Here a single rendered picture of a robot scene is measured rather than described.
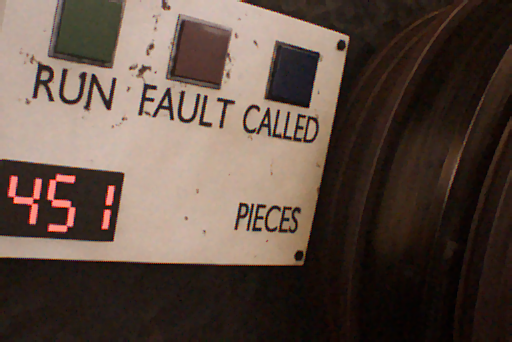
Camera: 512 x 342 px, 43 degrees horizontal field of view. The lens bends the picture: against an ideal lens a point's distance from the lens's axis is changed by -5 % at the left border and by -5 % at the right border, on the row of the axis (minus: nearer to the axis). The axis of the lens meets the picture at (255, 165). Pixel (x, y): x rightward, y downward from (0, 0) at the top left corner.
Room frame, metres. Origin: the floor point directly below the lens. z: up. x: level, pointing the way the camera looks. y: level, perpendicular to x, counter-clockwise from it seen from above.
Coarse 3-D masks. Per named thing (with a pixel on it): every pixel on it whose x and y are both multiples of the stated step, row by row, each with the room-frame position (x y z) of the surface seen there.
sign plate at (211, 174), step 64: (0, 0) 0.36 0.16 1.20; (128, 0) 0.40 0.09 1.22; (192, 0) 0.43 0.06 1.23; (0, 64) 0.36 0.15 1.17; (64, 64) 0.38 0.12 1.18; (128, 64) 0.41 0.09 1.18; (256, 64) 0.47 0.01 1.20; (320, 64) 0.50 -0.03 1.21; (0, 128) 0.36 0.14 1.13; (64, 128) 0.38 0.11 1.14; (128, 128) 0.41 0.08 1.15; (192, 128) 0.44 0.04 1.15; (256, 128) 0.47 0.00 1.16; (320, 128) 0.51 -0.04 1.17; (0, 192) 0.36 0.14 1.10; (64, 192) 0.38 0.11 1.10; (128, 192) 0.42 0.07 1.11; (192, 192) 0.45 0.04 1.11; (256, 192) 0.48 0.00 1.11; (0, 256) 0.37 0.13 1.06; (64, 256) 0.39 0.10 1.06; (128, 256) 0.42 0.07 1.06; (192, 256) 0.45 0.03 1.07; (256, 256) 0.49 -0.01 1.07
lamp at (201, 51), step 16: (192, 32) 0.42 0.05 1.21; (208, 32) 0.43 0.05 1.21; (224, 32) 0.44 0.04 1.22; (192, 48) 0.43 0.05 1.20; (208, 48) 0.43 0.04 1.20; (224, 48) 0.44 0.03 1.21; (176, 64) 0.42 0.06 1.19; (192, 64) 0.43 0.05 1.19; (208, 64) 0.44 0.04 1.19; (208, 80) 0.44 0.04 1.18
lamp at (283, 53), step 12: (288, 48) 0.47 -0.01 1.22; (276, 60) 0.47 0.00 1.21; (288, 60) 0.48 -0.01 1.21; (300, 60) 0.48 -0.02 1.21; (312, 60) 0.49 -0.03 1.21; (276, 72) 0.47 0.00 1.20; (288, 72) 0.48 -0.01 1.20; (300, 72) 0.48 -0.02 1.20; (312, 72) 0.49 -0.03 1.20; (276, 84) 0.47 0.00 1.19; (288, 84) 0.48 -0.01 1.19; (300, 84) 0.49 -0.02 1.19; (312, 84) 0.49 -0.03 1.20; (276, 96) 0.47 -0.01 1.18; (288, 96) 0.48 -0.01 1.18; (300, 96) 0.49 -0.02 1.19
